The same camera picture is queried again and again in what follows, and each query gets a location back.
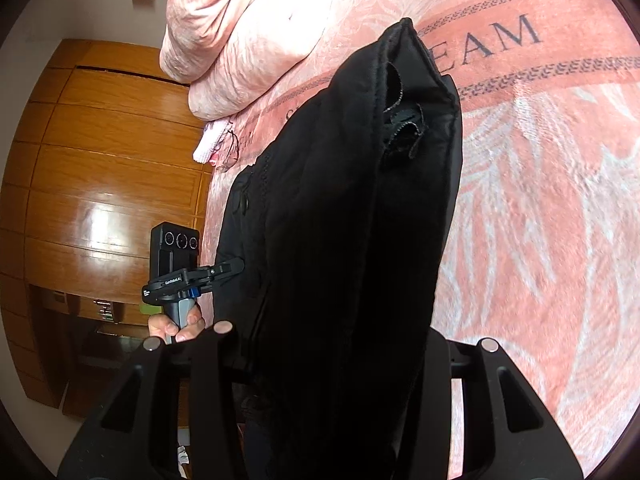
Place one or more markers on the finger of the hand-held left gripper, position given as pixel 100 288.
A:
pixel 225 267

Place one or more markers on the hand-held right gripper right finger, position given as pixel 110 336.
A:
pixel 487 360

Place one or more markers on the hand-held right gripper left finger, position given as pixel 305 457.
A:
pixel 210 365

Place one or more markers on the person's left hand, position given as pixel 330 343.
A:
pixel 192 325

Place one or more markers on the wooden wardrobe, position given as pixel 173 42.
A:
pixel 110 170

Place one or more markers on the eyeglasses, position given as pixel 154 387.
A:
pixel 235 150

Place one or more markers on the small pink white cloth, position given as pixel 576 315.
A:
pixel 209 142

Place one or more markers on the pink patterned blanket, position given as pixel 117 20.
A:
pixel 540 210

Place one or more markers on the rolled pink quilt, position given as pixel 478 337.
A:
pixel 235 35

